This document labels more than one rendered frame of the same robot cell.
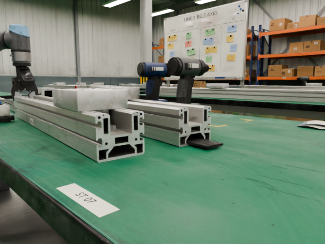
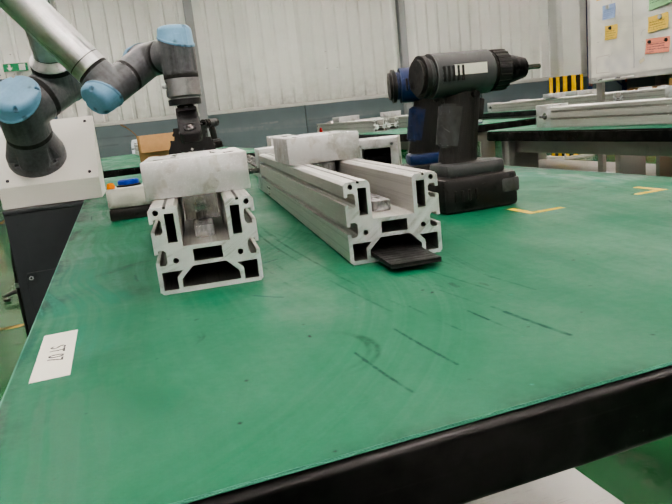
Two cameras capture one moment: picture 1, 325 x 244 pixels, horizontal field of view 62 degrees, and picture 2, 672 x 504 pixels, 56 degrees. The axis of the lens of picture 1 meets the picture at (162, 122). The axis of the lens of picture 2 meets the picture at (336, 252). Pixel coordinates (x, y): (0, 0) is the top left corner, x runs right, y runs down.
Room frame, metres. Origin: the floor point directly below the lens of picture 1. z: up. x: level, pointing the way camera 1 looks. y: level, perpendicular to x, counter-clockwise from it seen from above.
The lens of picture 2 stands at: (0.00, -0.30, 0.93)
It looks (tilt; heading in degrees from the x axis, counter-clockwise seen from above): 12 degrees down; 26
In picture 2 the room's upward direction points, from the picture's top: 6 degrees counter-clockwise
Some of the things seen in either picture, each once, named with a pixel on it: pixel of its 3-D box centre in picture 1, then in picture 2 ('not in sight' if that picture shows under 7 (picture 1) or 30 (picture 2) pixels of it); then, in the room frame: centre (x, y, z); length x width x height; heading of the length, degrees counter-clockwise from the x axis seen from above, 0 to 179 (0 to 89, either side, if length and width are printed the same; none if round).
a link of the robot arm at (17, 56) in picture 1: (20, 57); (181, 89); (1.18, 0.60, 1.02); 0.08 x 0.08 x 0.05
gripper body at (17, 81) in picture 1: (22, 77); (188, 126); (1.18, 0.60, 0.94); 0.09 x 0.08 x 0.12; 38
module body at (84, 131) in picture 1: (56, 114); (200, 201); (0.81, 0.32, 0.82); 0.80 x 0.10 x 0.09; 37
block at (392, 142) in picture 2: not in sight; (373, 161); (1.26, 0.20, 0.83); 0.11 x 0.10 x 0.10; 106
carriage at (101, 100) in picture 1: (88, 104); (197, 182); (0.61, 0.17, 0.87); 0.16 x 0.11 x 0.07; 37
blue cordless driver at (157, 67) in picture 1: (161, 89); (447, 126); (1.14, 0.00, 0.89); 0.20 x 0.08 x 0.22; 116
